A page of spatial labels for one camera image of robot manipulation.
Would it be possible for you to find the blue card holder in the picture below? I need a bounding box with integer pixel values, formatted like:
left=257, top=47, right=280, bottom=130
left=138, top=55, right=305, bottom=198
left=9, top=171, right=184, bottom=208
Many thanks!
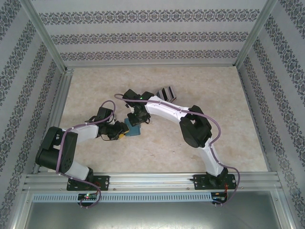
left=123, top=118, right=142, bottom=137

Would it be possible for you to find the stack of credit cards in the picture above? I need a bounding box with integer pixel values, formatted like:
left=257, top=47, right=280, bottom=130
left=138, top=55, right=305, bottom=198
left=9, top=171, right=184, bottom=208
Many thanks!
left=156, top=86, right=177, bottom=102

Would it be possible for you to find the grey metal sheet panel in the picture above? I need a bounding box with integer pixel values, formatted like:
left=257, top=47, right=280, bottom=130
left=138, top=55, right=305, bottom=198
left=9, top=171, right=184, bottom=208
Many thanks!
left=9, top=190, right=295, bottom=229

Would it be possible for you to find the aluminium back frame bar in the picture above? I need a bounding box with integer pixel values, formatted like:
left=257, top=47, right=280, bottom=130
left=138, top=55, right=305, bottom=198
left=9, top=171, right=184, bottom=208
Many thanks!
left=63, top=63, right=237, bottom=69

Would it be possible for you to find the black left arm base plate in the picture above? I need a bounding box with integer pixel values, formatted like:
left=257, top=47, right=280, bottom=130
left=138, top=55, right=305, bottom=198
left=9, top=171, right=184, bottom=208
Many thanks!
left=66, top=175, right=110, bottom=191

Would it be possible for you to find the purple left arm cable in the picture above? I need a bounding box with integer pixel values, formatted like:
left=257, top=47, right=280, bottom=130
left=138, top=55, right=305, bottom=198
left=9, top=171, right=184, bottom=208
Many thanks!
left=57, top=100, right=117, bottom=209

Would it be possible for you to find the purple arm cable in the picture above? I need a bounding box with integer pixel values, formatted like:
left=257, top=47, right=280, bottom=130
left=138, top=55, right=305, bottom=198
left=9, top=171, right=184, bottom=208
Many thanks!
left=114, top=93, right=241, bottom=206
left=57, top=100, right=117, bottom=209

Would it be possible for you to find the aluminium mounting rail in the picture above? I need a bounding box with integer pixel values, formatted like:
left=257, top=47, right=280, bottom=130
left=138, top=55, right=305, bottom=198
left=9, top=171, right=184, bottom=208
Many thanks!
left=22, top=172, right=282, bottom=192

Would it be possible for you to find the aluminium side rail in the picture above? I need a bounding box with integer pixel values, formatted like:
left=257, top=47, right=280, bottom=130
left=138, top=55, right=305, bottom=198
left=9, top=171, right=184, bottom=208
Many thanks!
left=33, top=69, right=75, bottom=175
left=237, top=66, right=272, bottom=172

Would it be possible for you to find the slotted grey cable duct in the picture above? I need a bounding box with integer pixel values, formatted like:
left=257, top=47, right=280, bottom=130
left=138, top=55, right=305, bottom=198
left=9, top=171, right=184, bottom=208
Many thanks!
left=32, top=192, right=213, bottom=203

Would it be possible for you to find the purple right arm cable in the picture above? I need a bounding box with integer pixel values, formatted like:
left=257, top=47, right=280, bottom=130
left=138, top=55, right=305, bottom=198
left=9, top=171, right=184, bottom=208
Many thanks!
left=114, top=93, right=241, bottom=206

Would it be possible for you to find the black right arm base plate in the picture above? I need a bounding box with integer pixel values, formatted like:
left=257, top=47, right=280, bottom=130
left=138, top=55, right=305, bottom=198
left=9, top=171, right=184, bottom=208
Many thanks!
left=193, top=174, right=236, bottom=190

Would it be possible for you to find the aluminium frame post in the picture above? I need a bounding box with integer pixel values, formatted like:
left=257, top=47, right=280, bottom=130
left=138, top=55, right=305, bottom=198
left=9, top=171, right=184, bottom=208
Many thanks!
left=20, top=0, right=69, bottom=73
left=234, top=0, right=279, bottom=69

